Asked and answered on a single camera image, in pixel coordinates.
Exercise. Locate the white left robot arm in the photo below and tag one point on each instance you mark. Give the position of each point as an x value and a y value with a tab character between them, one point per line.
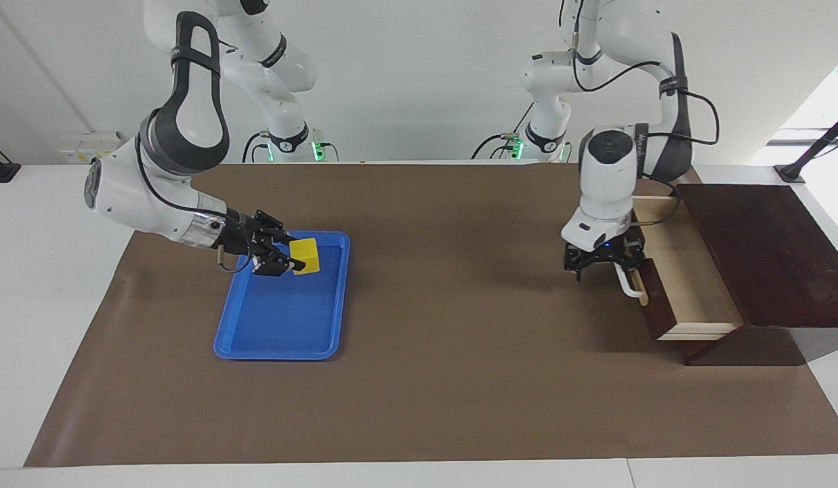
608	176

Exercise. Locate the yellow cube block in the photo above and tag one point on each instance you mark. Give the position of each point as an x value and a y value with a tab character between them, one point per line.
309	256

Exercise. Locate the black table clamp mount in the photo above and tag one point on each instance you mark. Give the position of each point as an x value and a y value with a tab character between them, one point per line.
2	171

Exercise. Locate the blue plastic tray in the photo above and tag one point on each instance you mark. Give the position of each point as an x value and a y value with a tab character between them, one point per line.
283	318

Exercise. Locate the black angled stand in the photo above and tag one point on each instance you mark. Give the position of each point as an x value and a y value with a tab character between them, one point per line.
815	146

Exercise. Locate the dark wooden drawer cabinet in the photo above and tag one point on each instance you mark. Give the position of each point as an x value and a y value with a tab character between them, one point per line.
764	251

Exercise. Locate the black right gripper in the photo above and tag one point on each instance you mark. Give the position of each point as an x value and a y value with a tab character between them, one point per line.
246	234

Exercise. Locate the brown table mat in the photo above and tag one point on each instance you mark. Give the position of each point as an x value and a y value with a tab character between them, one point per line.
459	339

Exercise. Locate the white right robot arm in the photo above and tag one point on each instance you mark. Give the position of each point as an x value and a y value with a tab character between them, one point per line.
120	196

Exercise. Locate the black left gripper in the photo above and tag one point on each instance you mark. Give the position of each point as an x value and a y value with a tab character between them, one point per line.
598	257

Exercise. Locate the white wall outlet yellow label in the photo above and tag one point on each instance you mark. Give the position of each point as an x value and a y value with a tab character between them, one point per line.
87	146

